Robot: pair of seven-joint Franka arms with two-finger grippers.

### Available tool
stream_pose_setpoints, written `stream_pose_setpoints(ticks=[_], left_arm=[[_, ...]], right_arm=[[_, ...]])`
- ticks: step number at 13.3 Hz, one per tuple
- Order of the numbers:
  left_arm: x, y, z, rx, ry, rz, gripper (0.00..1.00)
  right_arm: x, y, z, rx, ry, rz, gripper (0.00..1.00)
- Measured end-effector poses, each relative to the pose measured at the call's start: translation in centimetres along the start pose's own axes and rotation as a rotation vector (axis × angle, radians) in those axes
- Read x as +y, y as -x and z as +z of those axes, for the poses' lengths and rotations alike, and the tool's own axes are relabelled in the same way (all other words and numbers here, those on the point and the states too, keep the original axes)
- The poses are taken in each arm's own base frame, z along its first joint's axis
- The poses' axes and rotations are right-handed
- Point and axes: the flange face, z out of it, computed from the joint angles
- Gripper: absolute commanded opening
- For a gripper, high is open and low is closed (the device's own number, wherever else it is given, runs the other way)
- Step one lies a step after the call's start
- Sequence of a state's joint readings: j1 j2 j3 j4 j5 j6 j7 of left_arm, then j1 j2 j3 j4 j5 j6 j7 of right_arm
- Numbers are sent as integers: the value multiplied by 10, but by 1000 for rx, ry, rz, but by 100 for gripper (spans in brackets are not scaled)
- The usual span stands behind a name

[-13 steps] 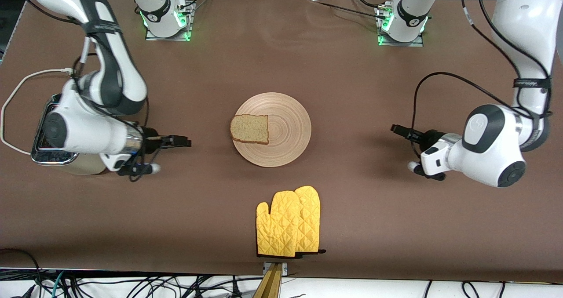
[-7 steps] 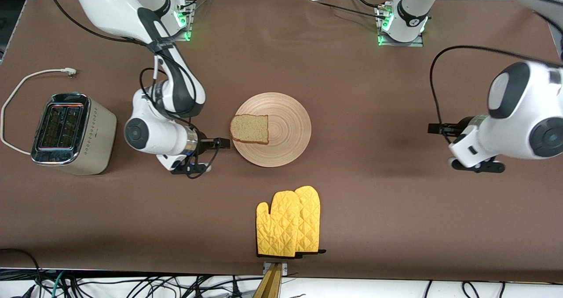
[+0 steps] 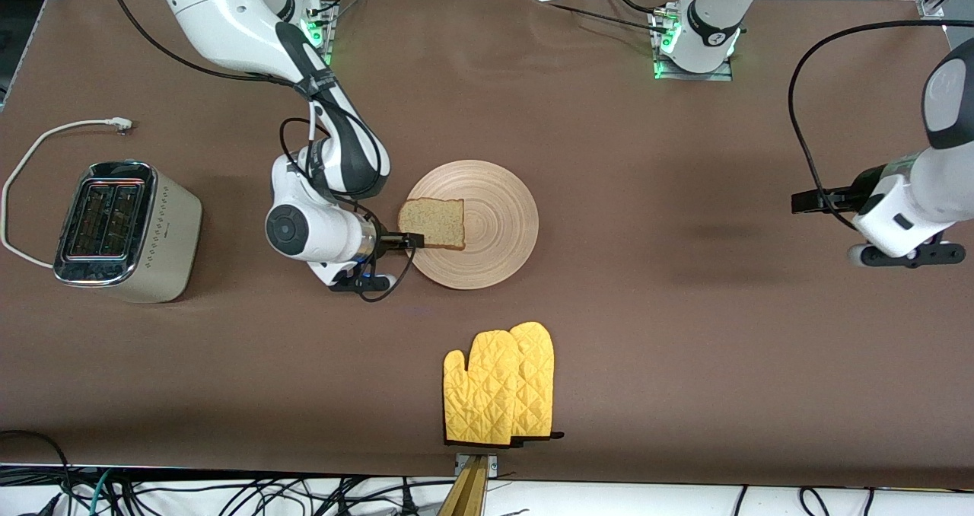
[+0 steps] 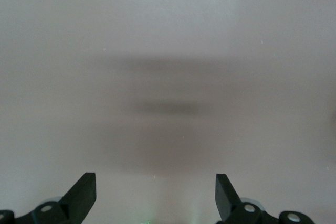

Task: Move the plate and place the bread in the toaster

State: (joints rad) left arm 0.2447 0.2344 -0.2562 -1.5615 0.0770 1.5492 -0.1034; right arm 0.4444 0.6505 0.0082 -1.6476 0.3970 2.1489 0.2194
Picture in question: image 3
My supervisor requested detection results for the brown bread slice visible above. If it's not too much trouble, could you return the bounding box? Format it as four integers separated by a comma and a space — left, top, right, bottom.
397, 197, 466, 251

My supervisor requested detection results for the round wooden ringed plate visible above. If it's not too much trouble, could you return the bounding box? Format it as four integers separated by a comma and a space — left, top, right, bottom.
400, 159, 540, 291

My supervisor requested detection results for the cream and chrome two-slot toaster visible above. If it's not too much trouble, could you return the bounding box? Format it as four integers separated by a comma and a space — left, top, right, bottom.
52, 160, 203, 304

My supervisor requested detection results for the yellow quilted oven mitt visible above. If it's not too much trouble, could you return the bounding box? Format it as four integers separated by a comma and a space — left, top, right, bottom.
508, 321, 565, 442
443, 330, 522, 447

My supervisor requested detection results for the brown table cover sheet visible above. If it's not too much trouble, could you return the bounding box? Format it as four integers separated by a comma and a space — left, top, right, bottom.
0, 0, 974, 490

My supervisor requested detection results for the wooden bar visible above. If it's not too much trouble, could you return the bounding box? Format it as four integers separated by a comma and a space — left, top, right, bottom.
438, 455, 488, 516

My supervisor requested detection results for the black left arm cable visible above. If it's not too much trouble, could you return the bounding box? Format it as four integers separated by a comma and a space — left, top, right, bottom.
788, 20, 974, 231

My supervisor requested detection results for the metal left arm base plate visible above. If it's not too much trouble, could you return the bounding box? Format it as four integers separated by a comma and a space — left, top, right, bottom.
653, 6, 735, 81

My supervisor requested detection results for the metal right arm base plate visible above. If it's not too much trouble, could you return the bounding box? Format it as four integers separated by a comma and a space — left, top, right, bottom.
304, 2, 336, 66

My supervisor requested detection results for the metal clamp bracket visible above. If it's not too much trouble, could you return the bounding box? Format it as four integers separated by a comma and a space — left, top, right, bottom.
454, 453, 499, 477

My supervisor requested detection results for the white toaster power cord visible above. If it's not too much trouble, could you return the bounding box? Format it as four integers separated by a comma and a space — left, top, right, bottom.
0, 118, 136, 268

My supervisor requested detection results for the teal cable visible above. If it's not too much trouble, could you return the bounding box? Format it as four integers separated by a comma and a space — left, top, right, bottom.
90, 469, 115, 515

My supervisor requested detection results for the black cable loop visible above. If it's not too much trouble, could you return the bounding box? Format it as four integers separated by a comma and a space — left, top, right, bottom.
0, 428, 73, 502

